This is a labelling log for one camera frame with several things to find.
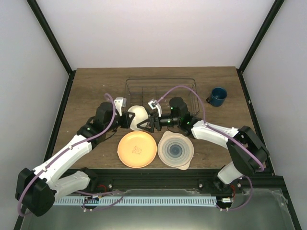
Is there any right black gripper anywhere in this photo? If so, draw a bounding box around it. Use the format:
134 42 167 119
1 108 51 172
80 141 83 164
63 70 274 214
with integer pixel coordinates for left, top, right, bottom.
137 112 180 134

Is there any cream and teal bowl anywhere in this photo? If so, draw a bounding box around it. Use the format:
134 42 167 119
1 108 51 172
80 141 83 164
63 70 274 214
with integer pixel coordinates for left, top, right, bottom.
128 105 149 131

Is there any black wire dish rack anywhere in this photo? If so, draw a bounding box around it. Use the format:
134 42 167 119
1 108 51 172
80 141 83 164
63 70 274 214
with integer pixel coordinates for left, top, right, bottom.
124 78 200 115

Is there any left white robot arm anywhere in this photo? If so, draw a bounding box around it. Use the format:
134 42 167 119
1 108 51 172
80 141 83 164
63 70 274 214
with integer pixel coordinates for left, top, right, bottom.
15 97 135 217

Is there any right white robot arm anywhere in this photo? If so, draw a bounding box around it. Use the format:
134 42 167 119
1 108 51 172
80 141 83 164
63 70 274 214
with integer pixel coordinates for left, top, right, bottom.
133 97 269 193

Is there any orange plastic plate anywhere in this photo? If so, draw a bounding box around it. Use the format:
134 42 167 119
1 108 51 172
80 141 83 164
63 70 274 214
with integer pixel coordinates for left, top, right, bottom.
117 131 157 169

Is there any clear plastic lidded bowl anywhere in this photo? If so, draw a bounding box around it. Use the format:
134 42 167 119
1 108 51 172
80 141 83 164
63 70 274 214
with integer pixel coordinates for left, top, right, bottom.
157 131 194 170

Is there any dark blue mug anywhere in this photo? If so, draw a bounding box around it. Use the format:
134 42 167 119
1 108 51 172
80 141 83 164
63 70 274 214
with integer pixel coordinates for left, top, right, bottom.
206 87 227 107

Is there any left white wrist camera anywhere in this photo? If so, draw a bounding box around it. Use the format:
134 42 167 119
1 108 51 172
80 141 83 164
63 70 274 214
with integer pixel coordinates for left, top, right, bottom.
114 97 127 116

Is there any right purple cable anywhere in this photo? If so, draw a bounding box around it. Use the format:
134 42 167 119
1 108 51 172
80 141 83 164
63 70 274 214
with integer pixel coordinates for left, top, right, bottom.
156 85 265 212

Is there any purple cable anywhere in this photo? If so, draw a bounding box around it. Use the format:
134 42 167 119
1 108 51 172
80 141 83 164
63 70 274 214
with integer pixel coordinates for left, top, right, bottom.
156 85 265 212
17 93 125 217

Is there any light blue slotted cable duct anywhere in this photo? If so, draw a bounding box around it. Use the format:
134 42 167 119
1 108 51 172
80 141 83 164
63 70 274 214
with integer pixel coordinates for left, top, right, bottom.
54 196 217 207

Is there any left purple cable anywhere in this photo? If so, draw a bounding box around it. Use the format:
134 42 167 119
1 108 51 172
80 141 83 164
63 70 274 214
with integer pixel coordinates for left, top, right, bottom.
17 93 125 217

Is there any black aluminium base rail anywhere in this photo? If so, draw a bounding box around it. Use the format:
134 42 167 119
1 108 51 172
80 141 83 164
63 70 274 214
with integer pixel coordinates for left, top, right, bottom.
79 168 283 192

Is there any left black frame post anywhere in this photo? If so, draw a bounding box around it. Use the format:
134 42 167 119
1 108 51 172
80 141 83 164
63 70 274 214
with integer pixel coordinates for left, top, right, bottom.
25 0 73 75

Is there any black frame post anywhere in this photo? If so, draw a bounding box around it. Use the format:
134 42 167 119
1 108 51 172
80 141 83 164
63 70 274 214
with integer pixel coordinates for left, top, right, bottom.
25 0 73 75
238 0 285 72

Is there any right black frame post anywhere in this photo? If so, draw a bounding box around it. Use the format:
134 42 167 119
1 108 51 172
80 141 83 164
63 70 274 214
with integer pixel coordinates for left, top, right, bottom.
238 0 285 72

